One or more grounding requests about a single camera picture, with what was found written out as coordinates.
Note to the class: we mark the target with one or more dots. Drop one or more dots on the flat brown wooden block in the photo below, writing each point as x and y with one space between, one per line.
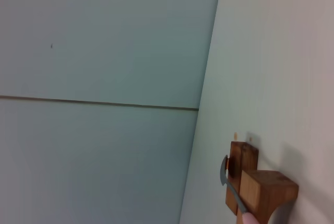
246 158

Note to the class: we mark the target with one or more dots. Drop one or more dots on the thick light brown wooden block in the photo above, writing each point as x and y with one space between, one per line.
271 190

